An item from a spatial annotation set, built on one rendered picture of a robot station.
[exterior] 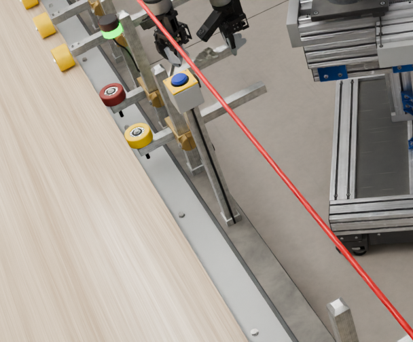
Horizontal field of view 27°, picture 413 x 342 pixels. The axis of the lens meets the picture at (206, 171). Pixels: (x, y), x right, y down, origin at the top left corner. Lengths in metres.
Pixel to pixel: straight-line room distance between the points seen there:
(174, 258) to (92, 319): 0.25
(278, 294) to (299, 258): 0.99
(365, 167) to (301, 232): 0.36
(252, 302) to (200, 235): 0.32
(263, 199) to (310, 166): 0.25
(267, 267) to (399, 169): 1.00
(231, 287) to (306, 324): 0.31
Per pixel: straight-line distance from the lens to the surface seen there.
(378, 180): 3.14
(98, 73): 3.36
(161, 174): 2.80
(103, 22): 2.56
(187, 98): 2.11
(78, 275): 2.22
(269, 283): 2.28
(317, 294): 3.12
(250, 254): 2.35
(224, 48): 2.81
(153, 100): 2.70
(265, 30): 4.36
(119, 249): 2.23
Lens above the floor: 2.46
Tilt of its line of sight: 42 degrees down
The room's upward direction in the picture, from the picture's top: 21 degrees counter-clockwise
